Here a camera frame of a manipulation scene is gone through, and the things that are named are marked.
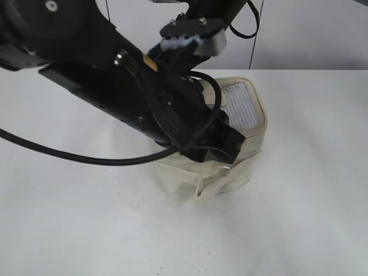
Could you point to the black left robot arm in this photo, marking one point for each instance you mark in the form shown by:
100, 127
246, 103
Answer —
76, 47

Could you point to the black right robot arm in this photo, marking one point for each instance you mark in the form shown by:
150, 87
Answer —
225, 10

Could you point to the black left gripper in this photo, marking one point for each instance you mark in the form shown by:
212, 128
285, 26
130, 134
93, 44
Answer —
183, 107

